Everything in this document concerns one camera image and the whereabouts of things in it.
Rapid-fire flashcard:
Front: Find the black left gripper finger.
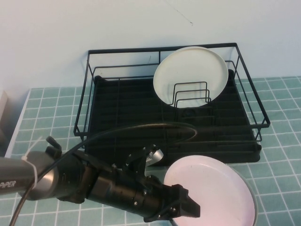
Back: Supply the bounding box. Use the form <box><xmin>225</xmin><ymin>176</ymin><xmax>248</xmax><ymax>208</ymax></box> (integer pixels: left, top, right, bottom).
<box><xmin>179</xmin><ymin>185</ymin><xmax>201</xmax><ymax>218</ymax></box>

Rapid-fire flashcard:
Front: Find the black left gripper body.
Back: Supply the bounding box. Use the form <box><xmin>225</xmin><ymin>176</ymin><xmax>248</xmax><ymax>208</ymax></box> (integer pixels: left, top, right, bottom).
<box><xmin>135</xmin><ymin>175</ymin><xmax>182</xmax><ymax>223</ymax></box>

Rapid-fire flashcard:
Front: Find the pink round plate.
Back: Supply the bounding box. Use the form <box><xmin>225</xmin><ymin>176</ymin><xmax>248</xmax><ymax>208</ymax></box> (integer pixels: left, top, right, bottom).
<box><xmin>163</xmin><ymin>155</ymin><xmax>256</xmax><ymax>226</ymax></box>

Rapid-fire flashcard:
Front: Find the light green round plate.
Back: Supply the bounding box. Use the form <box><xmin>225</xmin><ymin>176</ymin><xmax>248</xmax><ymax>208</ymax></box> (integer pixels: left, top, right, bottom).
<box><xmin>231</xmin><ymin>164</ymin><xmax>260</xmax><ymax>226</ymax></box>

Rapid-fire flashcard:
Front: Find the cream round plate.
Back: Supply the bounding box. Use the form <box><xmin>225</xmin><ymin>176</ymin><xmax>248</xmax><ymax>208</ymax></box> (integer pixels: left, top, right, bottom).
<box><xmin>152</xmin><ymin>46</ymin><xmax>230</xmax><ymax>108</ymax></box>

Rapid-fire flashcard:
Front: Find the green tile-pattern tablecloth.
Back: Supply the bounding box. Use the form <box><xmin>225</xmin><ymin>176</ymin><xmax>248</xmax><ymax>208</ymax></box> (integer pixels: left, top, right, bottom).
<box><xmin>4</xmin><ymin>76</ymin><xmax>301</xmax><ymax>226</ymax></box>

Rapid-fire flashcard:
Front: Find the black plastic drip tray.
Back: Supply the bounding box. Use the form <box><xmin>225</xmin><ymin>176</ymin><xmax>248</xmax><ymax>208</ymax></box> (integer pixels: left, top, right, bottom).
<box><xmin>82</xmin><ymin>69</ymin><xmax>262</xmax><ymax>167</ymax></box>

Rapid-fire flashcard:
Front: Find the white zip tie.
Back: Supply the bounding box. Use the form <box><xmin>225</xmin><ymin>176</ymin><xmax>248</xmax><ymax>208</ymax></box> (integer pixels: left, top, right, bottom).
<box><xmin>22</xmin><ymin>138</ymin><xmax>43</xmax><ymax>189</ymax></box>

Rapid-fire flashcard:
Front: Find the beige board beside table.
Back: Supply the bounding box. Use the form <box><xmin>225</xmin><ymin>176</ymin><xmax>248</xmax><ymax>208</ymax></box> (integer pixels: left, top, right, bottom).
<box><xmin>0</xmin><ymin>90</ymin><xmax>11</xmax><ymax>156</ymax></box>

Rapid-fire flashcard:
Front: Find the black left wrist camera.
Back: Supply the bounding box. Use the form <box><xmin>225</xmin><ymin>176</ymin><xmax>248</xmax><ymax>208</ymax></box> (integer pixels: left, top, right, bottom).
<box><xmin>121</xmin><ymin>145</ymin><xmax>164</xmax><ymax>181</ymax></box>

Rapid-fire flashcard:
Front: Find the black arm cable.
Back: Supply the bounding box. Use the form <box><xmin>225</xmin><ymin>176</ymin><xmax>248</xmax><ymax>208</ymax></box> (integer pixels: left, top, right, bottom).
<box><xmin>13</xmin><ymin>122</ymin><xmax>198</xmax><ymax>226</ymax></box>

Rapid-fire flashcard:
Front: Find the black wire dish rack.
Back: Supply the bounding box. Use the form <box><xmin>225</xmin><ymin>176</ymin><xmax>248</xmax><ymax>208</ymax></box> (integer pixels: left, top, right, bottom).
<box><xmin>73</xmin><ymin>42</ymin><xmax>270</xmax><ymax>150</ymax></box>

